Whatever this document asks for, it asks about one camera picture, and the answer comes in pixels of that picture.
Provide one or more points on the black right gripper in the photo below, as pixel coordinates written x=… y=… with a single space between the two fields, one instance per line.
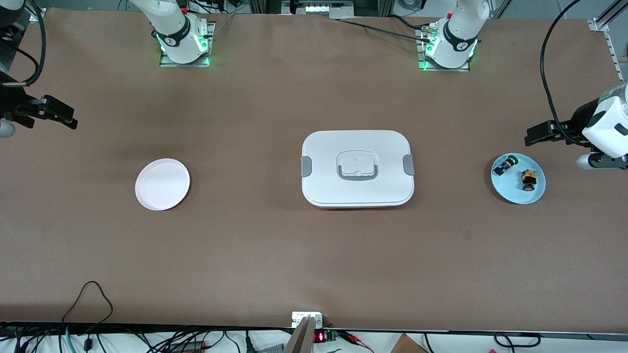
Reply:
x=11 y=104

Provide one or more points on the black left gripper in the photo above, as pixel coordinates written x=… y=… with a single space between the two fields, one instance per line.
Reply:
x=577 y=119

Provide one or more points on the orange push-button switch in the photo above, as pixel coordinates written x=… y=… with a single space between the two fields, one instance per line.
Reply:
x=529 y=180

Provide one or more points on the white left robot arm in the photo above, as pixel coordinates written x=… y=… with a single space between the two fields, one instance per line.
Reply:
x=456 y=29

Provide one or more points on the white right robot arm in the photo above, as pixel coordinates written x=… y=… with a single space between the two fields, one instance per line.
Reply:
x=179 y=29

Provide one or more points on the light blue round plate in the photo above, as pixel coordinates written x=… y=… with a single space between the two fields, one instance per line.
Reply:
x=515 y=193

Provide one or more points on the pink round plate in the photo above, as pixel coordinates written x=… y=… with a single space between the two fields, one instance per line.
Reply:
x=162 y=184

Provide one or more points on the white lidded storage box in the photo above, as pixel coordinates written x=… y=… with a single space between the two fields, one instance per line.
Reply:
x=333 y=186

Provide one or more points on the brown cardboard piece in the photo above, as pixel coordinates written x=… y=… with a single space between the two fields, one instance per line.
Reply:
x=407 y=345

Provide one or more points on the red digit display module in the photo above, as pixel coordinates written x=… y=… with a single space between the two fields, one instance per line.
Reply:
x=320 y=337

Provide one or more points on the green push-button switch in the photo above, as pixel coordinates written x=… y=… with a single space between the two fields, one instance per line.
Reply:
x=504 y=165

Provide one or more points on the aluminium frame extrusion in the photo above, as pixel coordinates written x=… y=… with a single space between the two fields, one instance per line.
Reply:
x=608 y=34

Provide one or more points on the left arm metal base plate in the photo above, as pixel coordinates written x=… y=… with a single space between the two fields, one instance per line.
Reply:
x=421 y=49

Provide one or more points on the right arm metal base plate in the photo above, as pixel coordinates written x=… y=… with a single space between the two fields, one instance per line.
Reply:
x=210 y=49

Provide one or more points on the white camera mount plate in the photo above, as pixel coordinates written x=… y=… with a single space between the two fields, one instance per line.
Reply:
x=297 y=318

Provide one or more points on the aluminium camera mount bar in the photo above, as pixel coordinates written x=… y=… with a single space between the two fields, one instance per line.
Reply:
x=300 y=338

